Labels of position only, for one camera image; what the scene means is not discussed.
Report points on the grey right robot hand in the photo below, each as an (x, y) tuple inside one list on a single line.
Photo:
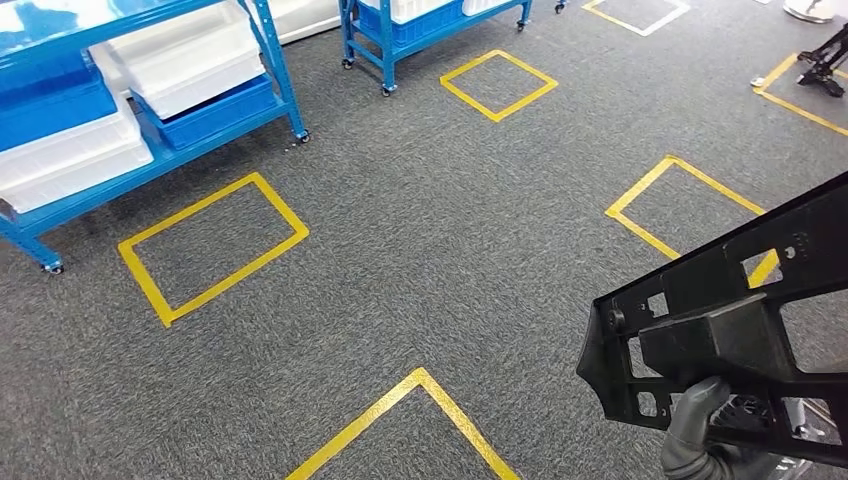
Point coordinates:
[(692, 424)]

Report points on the black plastic mounting plate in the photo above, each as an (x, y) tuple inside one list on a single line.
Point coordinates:
[(702, 344)]

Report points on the blue metal shelf rack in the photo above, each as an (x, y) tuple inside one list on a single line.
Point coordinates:
[(278, 66), (387, 46)]

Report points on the black folding stand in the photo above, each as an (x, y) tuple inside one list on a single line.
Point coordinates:
[(825, 66)]

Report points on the chrome round stand base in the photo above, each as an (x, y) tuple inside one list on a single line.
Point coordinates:
[(815, 10)]

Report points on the yellow floor tape square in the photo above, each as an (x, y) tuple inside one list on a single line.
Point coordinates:
[(190, 214)]

